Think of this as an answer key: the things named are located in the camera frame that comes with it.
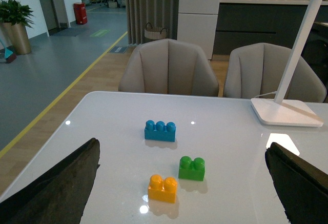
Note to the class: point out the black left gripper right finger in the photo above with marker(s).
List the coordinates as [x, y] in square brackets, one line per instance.
[301, 187]

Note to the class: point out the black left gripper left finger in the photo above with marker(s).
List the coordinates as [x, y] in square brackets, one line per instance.
[60, 194]

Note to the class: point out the yellow two-stud block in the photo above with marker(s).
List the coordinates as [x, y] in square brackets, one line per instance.
[162, 189]

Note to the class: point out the green two-stud block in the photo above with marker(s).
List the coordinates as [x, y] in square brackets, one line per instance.
[191, 169]

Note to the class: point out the blue three-stud block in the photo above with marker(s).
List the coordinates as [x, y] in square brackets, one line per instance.
[160, 131]

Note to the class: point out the white desk lamp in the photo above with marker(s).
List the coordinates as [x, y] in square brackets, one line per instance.
[289, 112]

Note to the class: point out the beige right chair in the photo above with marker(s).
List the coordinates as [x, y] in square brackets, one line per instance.
[257, 69]

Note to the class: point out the beige chair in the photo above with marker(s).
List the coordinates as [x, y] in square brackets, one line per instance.
[257, 69]
[169, 66]

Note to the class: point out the beige left chair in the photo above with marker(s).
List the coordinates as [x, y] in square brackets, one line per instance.
[169, 66]

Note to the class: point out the dark counter with white top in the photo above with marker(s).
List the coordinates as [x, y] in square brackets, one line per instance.
[257, 21]

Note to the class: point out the potted plant in gold pot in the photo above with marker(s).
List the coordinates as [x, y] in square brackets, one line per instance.
[15, 18]

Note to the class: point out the red bin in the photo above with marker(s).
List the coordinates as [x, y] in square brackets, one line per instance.
[80, 13]

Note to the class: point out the white drawer cabinet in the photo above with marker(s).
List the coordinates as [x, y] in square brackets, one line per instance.
[197, 21]

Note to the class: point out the woven basket with handles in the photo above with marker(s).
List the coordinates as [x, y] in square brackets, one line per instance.
[152, 33]

